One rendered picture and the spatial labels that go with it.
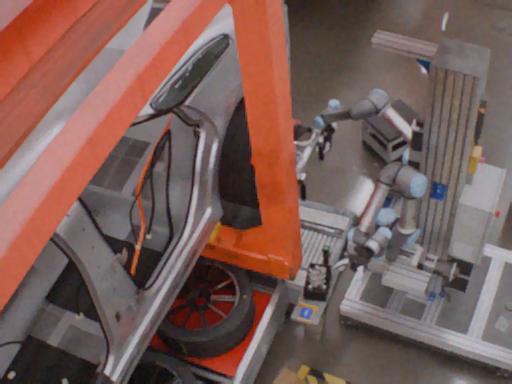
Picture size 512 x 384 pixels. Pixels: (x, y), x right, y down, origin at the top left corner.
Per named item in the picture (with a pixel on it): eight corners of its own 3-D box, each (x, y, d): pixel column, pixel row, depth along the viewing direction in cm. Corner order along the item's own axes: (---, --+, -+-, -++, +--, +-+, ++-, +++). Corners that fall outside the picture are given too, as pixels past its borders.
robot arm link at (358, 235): (381, 154, 321) (342, 240, 333) (399, 163, 315) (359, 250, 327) (390, 155, 331) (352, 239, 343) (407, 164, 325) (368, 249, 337)
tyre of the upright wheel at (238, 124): (204, 160, 381) (225, 219, 435) (241, 169, 373) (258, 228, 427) (246, 79, 412) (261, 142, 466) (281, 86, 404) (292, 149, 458)
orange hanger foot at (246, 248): (204, 233, 423) (195, 199, 397) (279, 254, 406) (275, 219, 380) (193, 253, 413) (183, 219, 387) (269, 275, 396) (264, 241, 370)
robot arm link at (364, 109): (368, 123, 382) (318, 131, 423) (378, 114, 387) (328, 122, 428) (359, 107, 379) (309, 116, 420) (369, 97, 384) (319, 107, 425)
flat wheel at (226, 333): (163, 270, 437) (156, 250, 419) (260, 273, 428) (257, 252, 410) (146, 355, 394) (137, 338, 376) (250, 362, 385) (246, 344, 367)
